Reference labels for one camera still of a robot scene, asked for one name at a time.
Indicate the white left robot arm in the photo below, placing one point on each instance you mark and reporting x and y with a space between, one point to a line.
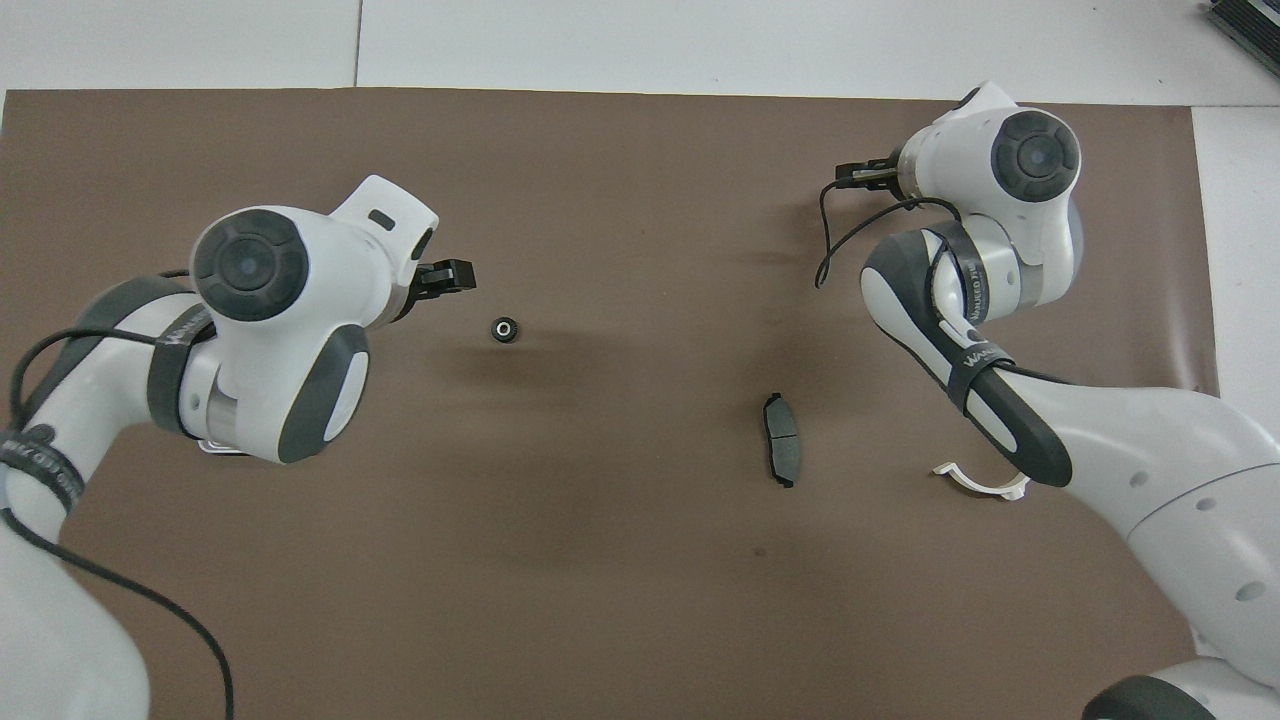
280 330

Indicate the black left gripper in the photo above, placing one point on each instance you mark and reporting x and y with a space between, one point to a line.
422 282

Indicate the white curved plastic bracket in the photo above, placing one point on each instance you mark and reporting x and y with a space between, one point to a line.
965 482

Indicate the dark grey brake pad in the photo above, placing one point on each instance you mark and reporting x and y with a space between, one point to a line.
783 445

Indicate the brown table mat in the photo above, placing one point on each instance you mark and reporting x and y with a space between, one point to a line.
600 600

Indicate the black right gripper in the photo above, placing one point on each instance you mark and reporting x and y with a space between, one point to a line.
870 175

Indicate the silver metal tray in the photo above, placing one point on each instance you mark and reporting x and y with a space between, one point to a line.
220 449

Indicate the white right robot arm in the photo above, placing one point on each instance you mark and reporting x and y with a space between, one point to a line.
1150 460

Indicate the black bearing gear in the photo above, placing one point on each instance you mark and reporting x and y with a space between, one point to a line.
497 330

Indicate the dark ribbed device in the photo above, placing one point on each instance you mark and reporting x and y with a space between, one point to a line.
1255 20

